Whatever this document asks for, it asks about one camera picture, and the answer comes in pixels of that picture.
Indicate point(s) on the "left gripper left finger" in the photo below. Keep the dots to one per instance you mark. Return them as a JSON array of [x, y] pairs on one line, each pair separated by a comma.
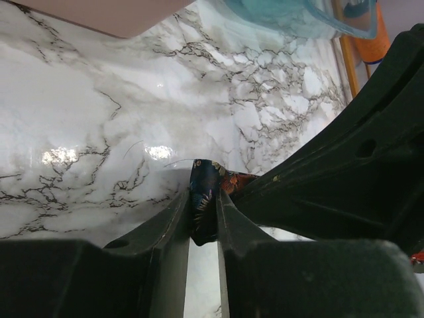
[[140, 274]]

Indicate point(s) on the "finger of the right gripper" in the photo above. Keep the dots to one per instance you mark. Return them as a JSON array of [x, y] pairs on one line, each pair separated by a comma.
[[361, 177]]

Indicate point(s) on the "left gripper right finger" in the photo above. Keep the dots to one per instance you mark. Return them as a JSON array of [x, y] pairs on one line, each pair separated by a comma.
[[263, 277]]

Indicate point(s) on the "floral patterned necktie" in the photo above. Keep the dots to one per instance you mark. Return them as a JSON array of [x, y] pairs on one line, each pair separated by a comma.
[[207, 179]]

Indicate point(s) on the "wooden dish rack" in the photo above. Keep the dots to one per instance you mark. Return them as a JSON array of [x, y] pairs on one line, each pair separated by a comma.
[[353, 71]]

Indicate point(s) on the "orange bottle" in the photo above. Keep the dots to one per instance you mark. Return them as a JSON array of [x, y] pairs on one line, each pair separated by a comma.
[[373, 51]]

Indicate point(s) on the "blue transparent plastic tray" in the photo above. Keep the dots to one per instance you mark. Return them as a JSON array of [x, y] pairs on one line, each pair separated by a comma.
[[311, 19]]

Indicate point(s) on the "pink compartment organizer tray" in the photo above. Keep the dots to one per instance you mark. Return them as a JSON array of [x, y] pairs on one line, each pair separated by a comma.
[[119, 18]]

